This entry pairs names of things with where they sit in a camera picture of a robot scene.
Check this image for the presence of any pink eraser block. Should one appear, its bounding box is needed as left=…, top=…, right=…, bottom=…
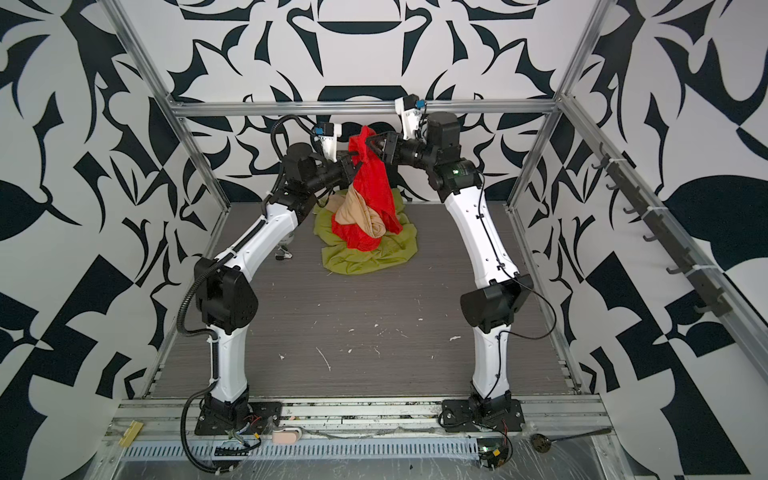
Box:
left=272, top=427, right=303, bottom=445

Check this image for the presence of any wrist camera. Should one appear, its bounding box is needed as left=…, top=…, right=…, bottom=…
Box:
left=394, top=94, right=426, bottom=140
left=314, top=122, right=342, bottom=163

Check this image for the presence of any green cloth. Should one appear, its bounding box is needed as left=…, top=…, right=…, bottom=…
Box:
left=313, top=189, right=418, bottom=276

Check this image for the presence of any black corrugated cable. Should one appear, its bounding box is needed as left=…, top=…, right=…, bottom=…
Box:
left=179, top=383, right=263, bottom=475

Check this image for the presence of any yellow tape piece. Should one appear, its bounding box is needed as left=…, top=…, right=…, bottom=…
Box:
left=118, top=420, right=144, bottom=448

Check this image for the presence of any red cloth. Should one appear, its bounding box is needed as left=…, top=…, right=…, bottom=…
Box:
left=331, top=126, right=403, bottom=251

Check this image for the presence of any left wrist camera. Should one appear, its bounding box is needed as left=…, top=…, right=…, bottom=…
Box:
left=314, top=122, right=342, bottom=163

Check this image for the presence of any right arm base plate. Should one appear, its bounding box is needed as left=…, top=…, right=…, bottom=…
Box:
left=437, top=396, right=525, bottom=432

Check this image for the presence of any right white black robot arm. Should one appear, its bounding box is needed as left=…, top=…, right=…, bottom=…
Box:
left=365, top=112, right=555, bottom=420

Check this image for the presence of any white slotted cable duct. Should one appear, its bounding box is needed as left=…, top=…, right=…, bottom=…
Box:
left=122, top=436, right=481, bottom=462

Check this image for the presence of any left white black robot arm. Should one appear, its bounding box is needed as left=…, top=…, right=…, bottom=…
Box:
left=176, top=143, right=362, bottom=429

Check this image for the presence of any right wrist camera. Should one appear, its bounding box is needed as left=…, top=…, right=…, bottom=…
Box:
left=394, top=94, right=426, bottom=140

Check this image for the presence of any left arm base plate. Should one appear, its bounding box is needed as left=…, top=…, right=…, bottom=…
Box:
left=194, top=399, right=283, bottom=436

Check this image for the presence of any beige cloth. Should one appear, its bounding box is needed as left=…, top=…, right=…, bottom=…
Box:
left=325, top=186, right=387, bottom=238

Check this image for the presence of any small electronics board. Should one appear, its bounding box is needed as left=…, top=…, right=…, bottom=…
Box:
left=477, top=437, right=514, bottom=470

